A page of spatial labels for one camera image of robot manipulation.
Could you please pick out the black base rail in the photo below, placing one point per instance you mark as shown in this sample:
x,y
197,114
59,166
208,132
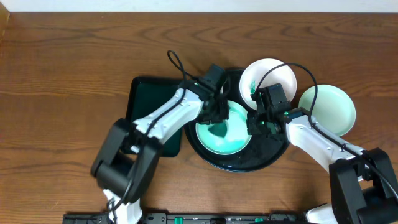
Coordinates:
x,y
163,218

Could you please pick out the mint green plate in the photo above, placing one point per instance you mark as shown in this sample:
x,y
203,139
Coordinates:
x,y
334,109
237,136

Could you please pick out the mint green plate front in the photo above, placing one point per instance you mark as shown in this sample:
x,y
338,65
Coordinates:
x,y
237,136

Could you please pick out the dark green rectangular tray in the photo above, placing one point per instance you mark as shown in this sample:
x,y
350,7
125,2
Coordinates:
x,y
147,94

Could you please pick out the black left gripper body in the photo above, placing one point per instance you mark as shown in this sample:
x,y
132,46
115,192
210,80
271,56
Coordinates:
x,y
216,115

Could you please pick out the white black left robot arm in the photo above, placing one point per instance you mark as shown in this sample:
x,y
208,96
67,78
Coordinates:
x,y
126,162

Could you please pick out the round black tray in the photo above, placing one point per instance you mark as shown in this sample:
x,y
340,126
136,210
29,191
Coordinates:
x,y
260,152

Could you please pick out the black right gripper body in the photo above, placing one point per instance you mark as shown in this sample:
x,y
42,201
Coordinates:
x,y
257,124

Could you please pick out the green sponge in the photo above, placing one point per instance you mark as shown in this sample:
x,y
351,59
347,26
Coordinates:
x,y
218,129

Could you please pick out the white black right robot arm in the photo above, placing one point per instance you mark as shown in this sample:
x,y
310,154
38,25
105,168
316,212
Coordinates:
x,y
363,183

